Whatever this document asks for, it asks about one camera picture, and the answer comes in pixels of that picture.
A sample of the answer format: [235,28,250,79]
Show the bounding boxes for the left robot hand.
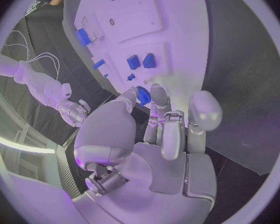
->
[71,83,224,224]

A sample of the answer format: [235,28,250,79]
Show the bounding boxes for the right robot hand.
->
[56,99,92,128]

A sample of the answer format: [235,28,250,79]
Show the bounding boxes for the blue gear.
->
[135,86,152,107]

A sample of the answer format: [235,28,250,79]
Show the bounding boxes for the white task board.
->
[62,0,211,116]

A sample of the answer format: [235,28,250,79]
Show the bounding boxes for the blue cylinder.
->
[91,59,107,70]

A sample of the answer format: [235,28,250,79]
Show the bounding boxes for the large blue block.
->
[74,28,93,48]

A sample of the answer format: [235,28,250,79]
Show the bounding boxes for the blue square block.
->
[126,54,141,70]

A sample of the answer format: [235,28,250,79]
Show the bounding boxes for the blue wedge block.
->
[141,53,157,69]

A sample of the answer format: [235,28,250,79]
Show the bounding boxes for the white cable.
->
[30,55,56,71]
[27,51,61,81]
[5,30,30,61]
[3,43,30,57]

